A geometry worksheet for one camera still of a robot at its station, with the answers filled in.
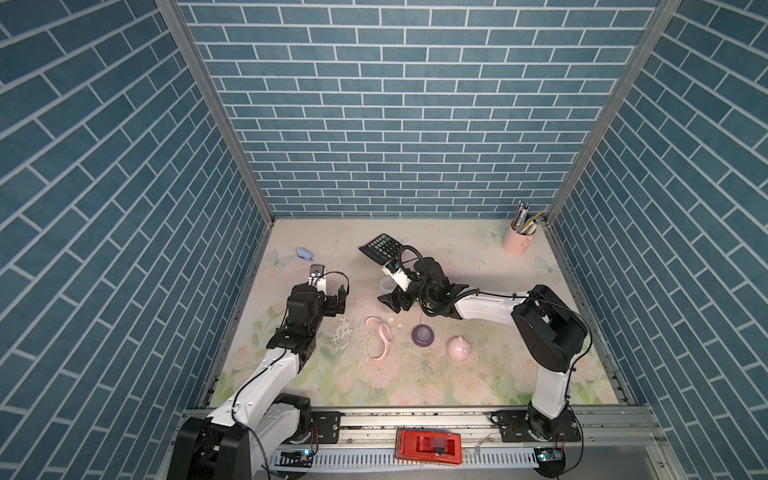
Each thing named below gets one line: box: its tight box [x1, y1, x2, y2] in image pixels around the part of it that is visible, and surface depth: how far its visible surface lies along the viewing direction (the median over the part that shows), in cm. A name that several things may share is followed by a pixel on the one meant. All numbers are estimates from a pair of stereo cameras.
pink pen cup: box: [502, 219, 537, 256], surface depth 107 cm
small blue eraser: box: [296, 247, 314, 261], surface depth 110 cm
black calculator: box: [359, 233, 404, 265], surface depth 111 cm
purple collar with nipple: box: [411, 324, 435, 347], surface depth 90 cm
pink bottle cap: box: [446, 336, 471, 362], surface depth 85 cm
